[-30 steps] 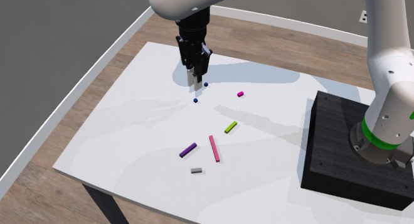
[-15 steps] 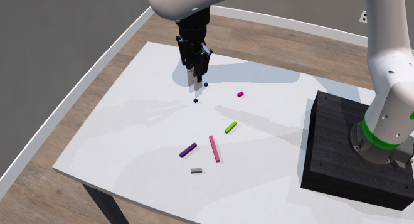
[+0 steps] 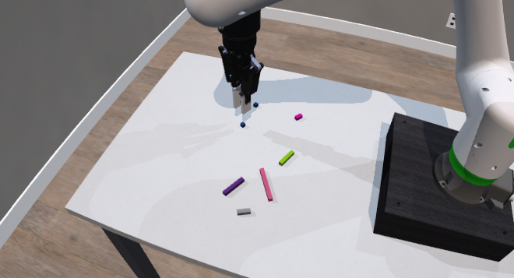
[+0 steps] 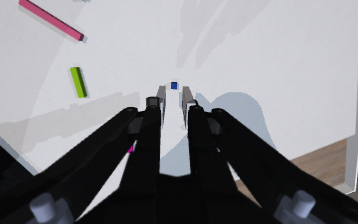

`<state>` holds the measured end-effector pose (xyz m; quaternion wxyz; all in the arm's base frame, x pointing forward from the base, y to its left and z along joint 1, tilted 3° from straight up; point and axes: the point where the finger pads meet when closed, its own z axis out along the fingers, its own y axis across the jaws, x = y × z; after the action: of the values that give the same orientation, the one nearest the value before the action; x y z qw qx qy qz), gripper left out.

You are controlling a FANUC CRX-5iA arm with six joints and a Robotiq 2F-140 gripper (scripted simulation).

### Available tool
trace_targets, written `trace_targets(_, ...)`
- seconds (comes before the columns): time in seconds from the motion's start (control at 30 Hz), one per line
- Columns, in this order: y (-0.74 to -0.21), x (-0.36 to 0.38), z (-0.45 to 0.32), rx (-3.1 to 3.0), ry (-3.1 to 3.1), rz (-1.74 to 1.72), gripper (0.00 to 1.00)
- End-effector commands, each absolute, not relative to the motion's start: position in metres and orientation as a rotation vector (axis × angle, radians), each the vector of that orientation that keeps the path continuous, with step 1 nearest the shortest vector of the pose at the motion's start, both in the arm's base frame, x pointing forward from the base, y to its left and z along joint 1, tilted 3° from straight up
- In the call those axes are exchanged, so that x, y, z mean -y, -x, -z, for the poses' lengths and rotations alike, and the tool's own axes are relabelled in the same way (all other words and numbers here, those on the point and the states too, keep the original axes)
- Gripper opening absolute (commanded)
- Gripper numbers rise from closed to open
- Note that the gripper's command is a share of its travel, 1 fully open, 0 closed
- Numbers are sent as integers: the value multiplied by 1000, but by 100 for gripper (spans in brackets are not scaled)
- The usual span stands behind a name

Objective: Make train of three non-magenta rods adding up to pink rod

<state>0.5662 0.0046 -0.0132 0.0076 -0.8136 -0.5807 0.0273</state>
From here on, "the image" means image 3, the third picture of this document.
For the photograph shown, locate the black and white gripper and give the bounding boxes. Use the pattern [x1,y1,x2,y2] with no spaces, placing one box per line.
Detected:
[218,33,264,114]

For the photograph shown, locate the lime green rod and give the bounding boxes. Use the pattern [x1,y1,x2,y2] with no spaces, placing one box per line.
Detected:
[279,150,294,166]

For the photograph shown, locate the grey rod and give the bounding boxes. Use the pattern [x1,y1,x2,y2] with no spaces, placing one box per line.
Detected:
[237,208,251,216]

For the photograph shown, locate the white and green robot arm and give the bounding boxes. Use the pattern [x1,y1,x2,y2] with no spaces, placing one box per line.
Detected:
[185,0,514,213]

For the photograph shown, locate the pink rod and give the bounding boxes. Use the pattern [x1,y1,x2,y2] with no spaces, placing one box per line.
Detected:
[259,168,273,202]

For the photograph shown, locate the purple rod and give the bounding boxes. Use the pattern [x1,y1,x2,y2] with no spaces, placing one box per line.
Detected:
[223,177,245,196]

